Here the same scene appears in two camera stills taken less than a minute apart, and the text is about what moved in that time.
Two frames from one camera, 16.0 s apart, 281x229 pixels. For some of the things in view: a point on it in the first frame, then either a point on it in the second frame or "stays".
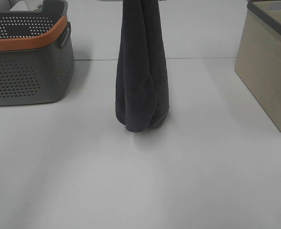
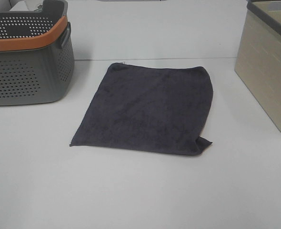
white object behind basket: [28, 5] stays
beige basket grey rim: [264, 62] stays
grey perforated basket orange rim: [31, 56] stays
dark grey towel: [142, 96] → [155, 109]
